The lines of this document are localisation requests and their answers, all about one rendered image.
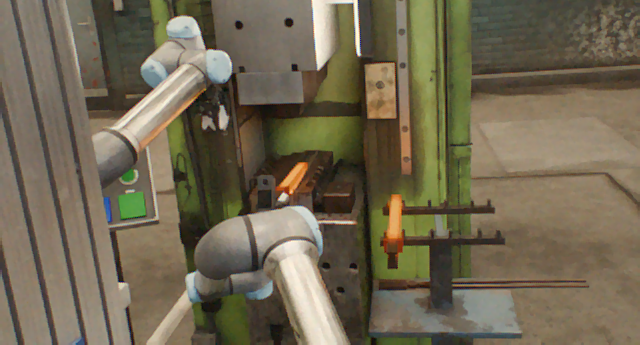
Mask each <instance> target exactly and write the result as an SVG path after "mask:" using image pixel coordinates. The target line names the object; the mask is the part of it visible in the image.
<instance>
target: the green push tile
mask: <svg viewBox="0 0 640 345"><path fill-rule="evenodd" d="M118 203H119V212H120V219H121V220H127V219H134V218H140V217H147V208H145V206H146V201H144V194H143V192H138V193H131V194H124V195H118Z"/></svg>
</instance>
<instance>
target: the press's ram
mask: <svg viewBox="0 0 640 345"><path fill-rule="evenodd" d="M353 1H354V0H211V3H212V13H213V21H214V29H215V39H216V47H217V50H220V51H224V52H225V54H227V55H228V57H229V59H230V62H231V73H240V72H242V71H243V70H245V72H246V73H254V72H280V71H292V70H294V69H295V68H296V67H297V71H305V70H318V69H319V68H320V67H321V66H322V65H323V64H324V63H325V62H326V61H327V60H329V59H330V58H331V57H332V56H333V55H334V54H335V53H336V52H337V51H338V50H339V48H340V42H339V26H338V9H337V4H345V2H353Z"/></svg>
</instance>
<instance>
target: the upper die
mask: <svg viewBox="0 0 640 345"><path fill-rule="evenodd" d="M326 77H327V66H326V62H325V63H324V64H323V65H322V66H321V67H320V68H319V69H318V70H305V71H297V67H296V68H295V69H294V70H292V71H280V72H254V73H246V72H245V70H243V71H242V72H240V73H236V81H237V90H238V99H239V105H268V104H302V103H305V101H306V100H307V99H308V98H309V96H310V95H311V94H312V93H313V92H314V91H315V90H316V88H317V87H318V86H319V85H320V84H321V83H322V82H323V81H324V79H325V78H326Z"/></svg>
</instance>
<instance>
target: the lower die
mask: <svg viewBox="0 0 640 345"><path fill-rule="evenodd" d="M307 151H316V152H315V154H314V155H313V157H312V158H311V161H310V163H309V164H308V166H307V167H306V169H305V171H304V172H303V174H302V175H301V177H300V179H299V180H297V182H296V183H295V185H294V186H293V189H292V193H289V194H290V198H289V202H290V204H289V206H288V207H295V206H303V207H305V208H307V209H308V210H309V211H310V212H311V213H312V214H313V213H314V211H315V209H316V207H317V205H315V203H314V198H315V193H316V190H315V183H314V182H309V183H308V186H306V182H307V181H308V179H309V177H310V176H311V173H312V172H313V170H314V168H316V165H317V164H318V162H319V160H320V157H321V156H322V155H323V154H329V155H330V156H331V158H332V165H334V154H333V151H320V149H310V150H305V151H304V152H292V153H291V154H290V155H280V157H281V158H280V160H279V158H278V160H277V161H278V163H277V164H276V163H275V168H273V166H272V168H271V169H272V171H270V170H268V172H267V175H273V176H274V177H275V178H276V186H279V185H280V184H281V183H282V182H283V181H284V179H285V178H286V177H287V176H288V175H289V173H290V172H291V171H292V170H293V169H294V167H295V166H296V165H297V164H299V163H300V162H301V161H302V158H303V157H304V155H305V154H306V152H307ZM250 202H251V211H252V214H253V213H257V210H256V204H257V186H256V188H255V189H254V190H253V192H252V193H251V194H250Z"/></svg>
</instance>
